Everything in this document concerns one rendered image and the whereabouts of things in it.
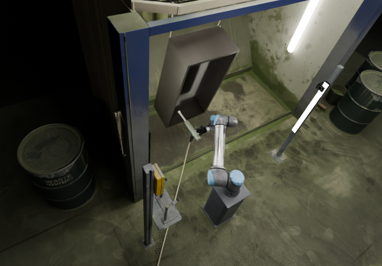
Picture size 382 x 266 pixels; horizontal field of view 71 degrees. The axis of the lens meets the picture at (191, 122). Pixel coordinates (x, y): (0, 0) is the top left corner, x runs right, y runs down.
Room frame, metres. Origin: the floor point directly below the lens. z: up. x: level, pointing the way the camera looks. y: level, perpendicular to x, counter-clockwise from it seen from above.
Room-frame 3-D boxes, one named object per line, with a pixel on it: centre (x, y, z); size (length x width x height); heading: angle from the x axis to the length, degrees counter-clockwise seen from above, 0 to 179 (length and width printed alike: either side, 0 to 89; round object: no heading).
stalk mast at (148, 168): (0.81, 0.20, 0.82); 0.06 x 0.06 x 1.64; 41
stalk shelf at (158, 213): (0.90, 0.10, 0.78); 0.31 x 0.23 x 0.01; 41
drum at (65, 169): (1.23, 1.24, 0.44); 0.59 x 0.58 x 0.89; 111
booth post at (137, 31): (1.33, 0.46, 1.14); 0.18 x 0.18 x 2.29; 41
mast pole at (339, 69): (2.31, -1.33, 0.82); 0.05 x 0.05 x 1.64; 41
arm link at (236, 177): (1.30, -0.53, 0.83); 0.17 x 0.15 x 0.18; 96
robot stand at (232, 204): (1.30, -0.54, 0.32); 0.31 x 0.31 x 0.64; 41
